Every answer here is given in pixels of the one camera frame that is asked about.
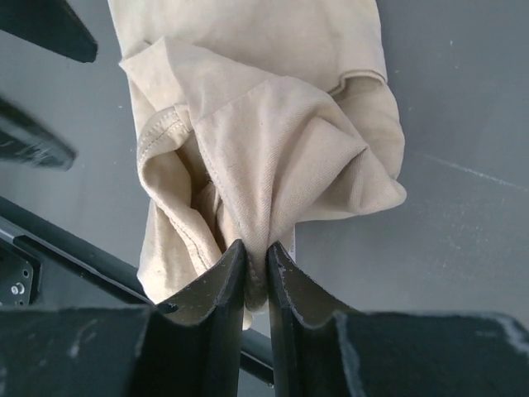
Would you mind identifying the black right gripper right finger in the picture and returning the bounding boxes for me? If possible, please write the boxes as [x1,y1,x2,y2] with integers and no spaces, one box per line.
[267,243,528,396]

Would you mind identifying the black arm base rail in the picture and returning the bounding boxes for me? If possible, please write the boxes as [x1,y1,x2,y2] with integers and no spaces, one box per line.
[0,196,276,388]

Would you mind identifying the beige t shirt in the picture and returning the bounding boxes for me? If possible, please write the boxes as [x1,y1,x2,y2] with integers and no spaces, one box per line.
[109,1,407,327]

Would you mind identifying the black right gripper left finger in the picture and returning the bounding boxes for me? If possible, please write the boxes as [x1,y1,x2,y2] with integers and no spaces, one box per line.
[1,239,245,396]

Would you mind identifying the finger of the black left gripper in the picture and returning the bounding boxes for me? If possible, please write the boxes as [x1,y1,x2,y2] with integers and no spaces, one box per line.
[1,0,98,63]
[1,98,77,170]

